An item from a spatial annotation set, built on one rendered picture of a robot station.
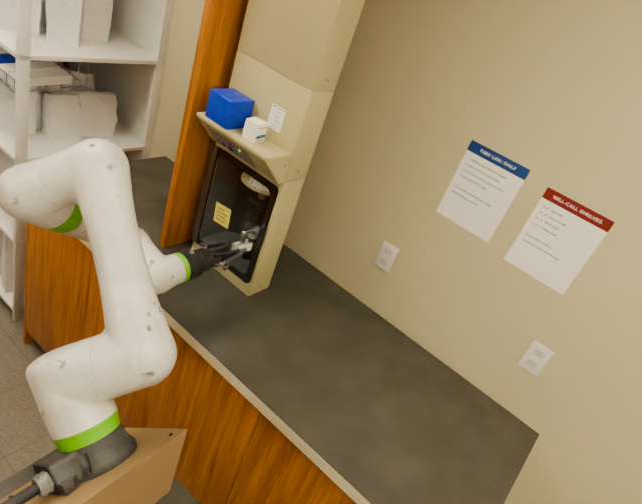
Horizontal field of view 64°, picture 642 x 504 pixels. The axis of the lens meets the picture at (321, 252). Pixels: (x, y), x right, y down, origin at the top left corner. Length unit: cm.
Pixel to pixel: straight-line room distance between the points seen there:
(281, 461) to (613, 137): 134
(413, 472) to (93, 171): 114
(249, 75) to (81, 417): 109
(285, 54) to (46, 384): 106
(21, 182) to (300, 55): 81
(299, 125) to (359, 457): 97
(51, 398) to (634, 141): 155
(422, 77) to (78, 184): 116
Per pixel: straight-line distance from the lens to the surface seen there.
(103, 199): 112
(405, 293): 200
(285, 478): 171
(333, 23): 151
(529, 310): 184
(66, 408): 113
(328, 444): 154
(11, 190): 123
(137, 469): 113
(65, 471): 115
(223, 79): 182
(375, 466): 155
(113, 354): 105
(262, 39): 167
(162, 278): 150
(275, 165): 156
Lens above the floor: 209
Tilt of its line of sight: 30 degrees down
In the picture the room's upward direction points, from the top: 21 degrees clockwise
